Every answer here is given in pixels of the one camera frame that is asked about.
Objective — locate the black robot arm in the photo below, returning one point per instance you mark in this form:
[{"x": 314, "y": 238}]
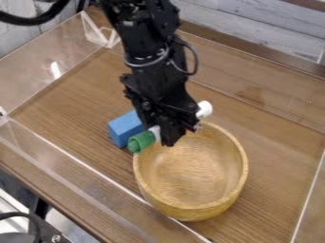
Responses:
[{"x": 146, "y": 24}]

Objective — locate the black metal stand base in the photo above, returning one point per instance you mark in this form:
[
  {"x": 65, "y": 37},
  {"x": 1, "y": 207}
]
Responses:
[{"x": 14, "y": 233}]

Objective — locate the green white marker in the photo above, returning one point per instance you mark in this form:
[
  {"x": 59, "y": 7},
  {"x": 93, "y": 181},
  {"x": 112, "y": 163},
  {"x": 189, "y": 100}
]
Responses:
[{"x": 141, "y": 141}]

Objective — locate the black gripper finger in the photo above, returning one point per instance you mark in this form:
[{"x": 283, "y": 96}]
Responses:
[
  {"x": 149, "y": 114},
  {"x": 172, "y": 129}
]

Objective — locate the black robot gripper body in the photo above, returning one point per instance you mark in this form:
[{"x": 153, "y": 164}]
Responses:
[{"x": 158, "y": 81}]

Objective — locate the blue foam block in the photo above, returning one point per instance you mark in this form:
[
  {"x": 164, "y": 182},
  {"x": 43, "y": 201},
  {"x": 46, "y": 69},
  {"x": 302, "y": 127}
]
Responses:
[{"x": 124, "y": 127}]

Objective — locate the clear acrylic triangle bracket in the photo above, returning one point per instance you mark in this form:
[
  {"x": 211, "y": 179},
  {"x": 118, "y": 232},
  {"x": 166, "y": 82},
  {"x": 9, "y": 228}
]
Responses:
[{"x": 102, "y": 36}]

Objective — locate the brown wooden bowl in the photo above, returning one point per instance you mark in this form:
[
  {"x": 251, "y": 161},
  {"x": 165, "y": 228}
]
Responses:
[{"x": 192, "y": 181}]

